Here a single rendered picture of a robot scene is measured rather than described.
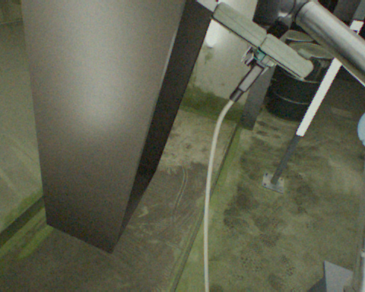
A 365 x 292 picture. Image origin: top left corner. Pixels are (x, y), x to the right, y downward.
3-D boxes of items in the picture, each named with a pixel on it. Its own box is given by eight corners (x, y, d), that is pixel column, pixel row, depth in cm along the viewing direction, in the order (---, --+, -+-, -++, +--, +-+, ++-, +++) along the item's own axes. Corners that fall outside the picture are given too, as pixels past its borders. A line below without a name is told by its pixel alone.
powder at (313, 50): (285, 42, 314) (285, 40, 313) (326, 48, 312) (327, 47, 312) (295, 55, 272) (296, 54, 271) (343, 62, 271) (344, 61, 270)
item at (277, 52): (263, 115, 82) (318, 57, 67) (262, 122, 78) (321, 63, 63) (138, 34, 77) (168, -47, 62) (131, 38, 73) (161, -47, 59)
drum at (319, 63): (262, 99, 369) (284, 39, 313) (299, 106, 368) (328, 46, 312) (268, 119, 324) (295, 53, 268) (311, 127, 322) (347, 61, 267)
